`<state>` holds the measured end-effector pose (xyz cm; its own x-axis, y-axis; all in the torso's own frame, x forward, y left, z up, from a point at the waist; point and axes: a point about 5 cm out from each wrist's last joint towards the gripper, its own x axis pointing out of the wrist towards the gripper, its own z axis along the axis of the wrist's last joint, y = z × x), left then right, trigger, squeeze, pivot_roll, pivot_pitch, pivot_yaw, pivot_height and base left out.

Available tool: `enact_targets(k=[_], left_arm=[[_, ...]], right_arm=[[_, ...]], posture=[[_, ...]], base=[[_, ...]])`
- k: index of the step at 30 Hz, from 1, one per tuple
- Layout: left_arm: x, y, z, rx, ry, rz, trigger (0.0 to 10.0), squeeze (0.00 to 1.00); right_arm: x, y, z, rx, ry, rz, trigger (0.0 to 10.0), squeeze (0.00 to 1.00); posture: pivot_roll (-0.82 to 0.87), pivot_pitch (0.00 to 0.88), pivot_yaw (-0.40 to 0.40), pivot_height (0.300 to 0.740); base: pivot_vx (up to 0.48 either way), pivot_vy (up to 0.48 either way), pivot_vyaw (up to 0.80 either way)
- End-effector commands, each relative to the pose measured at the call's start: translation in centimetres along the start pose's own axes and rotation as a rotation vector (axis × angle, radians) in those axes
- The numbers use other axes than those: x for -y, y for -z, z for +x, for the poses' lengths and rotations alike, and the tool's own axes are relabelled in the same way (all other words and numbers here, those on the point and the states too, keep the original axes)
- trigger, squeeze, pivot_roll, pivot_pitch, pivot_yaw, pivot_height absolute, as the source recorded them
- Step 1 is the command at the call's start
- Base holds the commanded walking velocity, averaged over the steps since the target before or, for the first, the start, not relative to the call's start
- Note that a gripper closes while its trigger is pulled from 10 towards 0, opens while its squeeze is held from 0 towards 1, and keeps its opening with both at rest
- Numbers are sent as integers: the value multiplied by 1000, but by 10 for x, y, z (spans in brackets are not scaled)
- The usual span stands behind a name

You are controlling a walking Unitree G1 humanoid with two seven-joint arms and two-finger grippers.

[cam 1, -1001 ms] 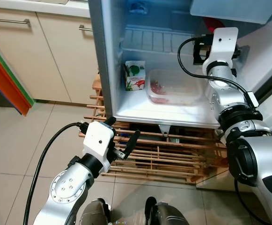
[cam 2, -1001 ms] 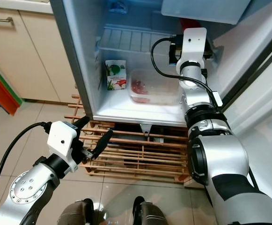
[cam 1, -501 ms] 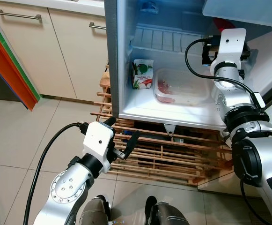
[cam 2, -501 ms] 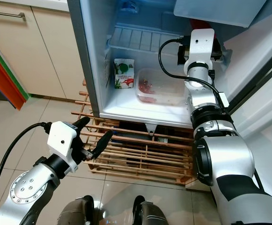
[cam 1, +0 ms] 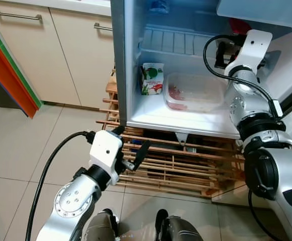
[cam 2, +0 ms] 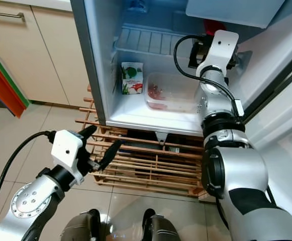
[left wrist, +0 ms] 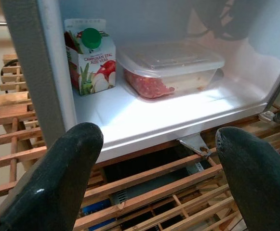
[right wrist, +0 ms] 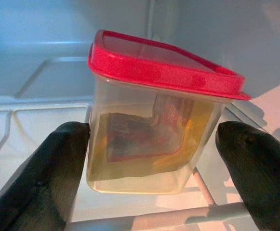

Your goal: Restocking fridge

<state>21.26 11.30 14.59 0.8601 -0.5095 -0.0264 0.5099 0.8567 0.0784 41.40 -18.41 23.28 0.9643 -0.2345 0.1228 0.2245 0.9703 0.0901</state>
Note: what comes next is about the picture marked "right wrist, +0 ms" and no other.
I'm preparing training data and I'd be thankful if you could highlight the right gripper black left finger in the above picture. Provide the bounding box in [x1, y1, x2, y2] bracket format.
[0, 121, 91, 231]

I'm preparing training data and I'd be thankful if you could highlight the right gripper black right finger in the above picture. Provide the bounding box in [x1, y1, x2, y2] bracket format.
[215, 120, 280, 231]

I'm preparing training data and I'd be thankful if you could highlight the yellow sachet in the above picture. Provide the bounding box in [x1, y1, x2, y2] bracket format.
[154, 101, 214, 169]

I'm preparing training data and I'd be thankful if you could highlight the clear container red lid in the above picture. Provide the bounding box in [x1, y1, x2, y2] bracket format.
[86, 29, 252, 195]

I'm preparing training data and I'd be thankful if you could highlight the white fridge shelf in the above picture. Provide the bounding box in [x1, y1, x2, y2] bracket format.
[0, 57, 280, 231]

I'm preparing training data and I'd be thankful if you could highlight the stainless steel fridge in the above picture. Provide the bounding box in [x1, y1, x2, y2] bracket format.
[0, 0, 280, 231]

